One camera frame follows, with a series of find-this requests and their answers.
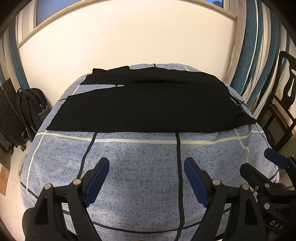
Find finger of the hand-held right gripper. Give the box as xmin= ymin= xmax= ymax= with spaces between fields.
xmin=264 ymin=148 xmax=296 ymax=169
xmin=239 ymin=163 xmax=274 ymax=194

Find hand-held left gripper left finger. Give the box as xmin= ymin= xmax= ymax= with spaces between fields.
xmin=25 ymin=157 xmax=110 ymax=241

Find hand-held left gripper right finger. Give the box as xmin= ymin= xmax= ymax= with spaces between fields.
xmin=184 ymin=157 xmax=267 ymax=241

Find black pants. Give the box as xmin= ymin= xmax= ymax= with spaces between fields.
xmin=46 ymin=66 xmax=257 ymax=134

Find blue checked bed cover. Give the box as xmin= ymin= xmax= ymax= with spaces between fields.
xmin=18 ymin=62 xmax=282 ymax=241

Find dark wooden chair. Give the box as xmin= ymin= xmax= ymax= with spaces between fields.
xmin=256 ymin=50 xmax=296 ymax=152

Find black backpack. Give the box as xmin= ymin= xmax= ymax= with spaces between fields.
xmin=16 ymin=88 xmax=49 ymax=143

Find cardboard box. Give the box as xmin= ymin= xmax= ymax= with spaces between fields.
xmin=0 ymin=165 xmax=10 ymax=196

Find black ribbed suitcase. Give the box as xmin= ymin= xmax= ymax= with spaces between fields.
xmin=0 ymin=77 xmax=26 ymax=152

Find blue striped curtain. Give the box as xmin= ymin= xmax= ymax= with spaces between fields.
xmin=0 ymin=14 xmax=29 ymax=90
xmin=228 ymin=0 xmax=292 ymax=116

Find window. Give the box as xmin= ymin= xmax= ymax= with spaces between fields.
xmin=35 ymin=0 xmax=230 ymax=30

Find beige window sill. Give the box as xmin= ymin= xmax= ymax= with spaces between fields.
xmin=17 ymin=0 xmax=237 ymax=48

